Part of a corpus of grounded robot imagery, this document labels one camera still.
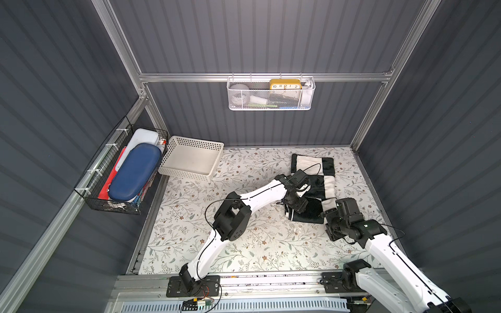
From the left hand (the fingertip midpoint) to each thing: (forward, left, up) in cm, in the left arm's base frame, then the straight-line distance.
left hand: (302, 209), depth 90 cm
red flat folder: (-7, +73, +26) cm, 78 cm away
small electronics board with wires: (-35, +46, -7) cm, 59 cm away
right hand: (-7, -7, +5) cm, 11 cm away
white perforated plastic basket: (+36, +59, -4) cm, 69 cm away
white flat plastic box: (+18, +69, +29) cm, 77 cm away
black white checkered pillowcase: (+22, -14, -2) cm, 26 cm away
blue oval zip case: (+3, +62, +30) cm, 69 cm away
